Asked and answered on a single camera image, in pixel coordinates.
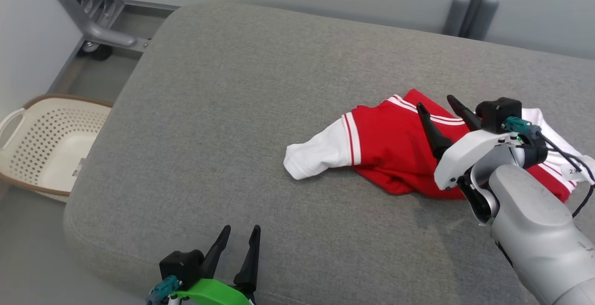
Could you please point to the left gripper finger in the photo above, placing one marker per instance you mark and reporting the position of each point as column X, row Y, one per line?
column 251, row 263
column 216, row 256

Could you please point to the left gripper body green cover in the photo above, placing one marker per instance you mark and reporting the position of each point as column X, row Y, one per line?
column 209, row 293

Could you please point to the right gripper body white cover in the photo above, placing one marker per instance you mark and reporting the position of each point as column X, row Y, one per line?
column 469, row 156

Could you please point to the beige perforated laundry basket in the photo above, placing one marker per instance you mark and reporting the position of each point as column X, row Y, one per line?
column 56, row 128

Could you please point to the grey metal partition post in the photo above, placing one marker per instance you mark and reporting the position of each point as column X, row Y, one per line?
column 469, row 12

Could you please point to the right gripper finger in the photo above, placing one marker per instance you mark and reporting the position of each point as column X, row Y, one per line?
column 465, row 112
column 432, row 133

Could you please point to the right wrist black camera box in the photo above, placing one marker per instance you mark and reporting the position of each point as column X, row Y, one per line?
column 497, row 112

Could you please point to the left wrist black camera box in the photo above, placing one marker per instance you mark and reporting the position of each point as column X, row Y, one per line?
column 181, row 265

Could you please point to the grey metal wheeled frame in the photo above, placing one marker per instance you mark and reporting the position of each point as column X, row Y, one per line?
column 93, row 28

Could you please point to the red and white jersey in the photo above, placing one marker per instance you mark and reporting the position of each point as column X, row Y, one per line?
column 386, row 147

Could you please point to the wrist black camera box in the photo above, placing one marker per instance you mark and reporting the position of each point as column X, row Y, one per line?
column 181, row 265
column 497, row 112

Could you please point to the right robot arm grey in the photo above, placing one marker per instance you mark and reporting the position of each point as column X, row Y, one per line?
column 534, row 221

